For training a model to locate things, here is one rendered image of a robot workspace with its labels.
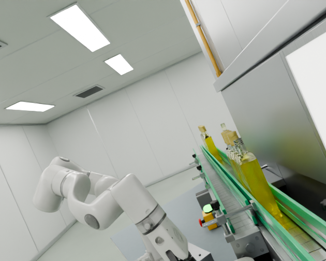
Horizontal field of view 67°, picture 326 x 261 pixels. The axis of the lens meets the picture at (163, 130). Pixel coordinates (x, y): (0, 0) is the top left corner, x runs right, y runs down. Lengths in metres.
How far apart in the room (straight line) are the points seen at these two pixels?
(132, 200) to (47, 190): 0.33
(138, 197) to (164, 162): 6.21
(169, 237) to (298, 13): 0.52
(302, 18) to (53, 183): 0.74
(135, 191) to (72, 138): 6.77
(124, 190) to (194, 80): 6.28
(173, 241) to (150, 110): 6.22
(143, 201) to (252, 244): 0.37
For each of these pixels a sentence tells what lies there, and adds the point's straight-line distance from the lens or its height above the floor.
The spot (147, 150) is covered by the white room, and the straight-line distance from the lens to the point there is 6.80.
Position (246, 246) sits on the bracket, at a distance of 0.83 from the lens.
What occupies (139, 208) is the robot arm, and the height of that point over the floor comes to 1.12.
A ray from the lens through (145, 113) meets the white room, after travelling 6.76.
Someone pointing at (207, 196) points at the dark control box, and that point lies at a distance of 1.48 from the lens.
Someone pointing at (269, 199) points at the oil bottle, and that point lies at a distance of 0.87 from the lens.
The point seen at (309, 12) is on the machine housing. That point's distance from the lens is 0.53.
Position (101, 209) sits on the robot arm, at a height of 1.15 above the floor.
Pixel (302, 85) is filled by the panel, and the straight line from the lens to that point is 0.61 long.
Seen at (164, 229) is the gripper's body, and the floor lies 1.06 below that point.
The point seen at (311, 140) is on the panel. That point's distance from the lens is 0.68.
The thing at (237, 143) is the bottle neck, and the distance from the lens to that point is 0.83.
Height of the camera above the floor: 1.27
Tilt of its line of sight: level
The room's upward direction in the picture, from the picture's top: 24 degrees counter-clockwise
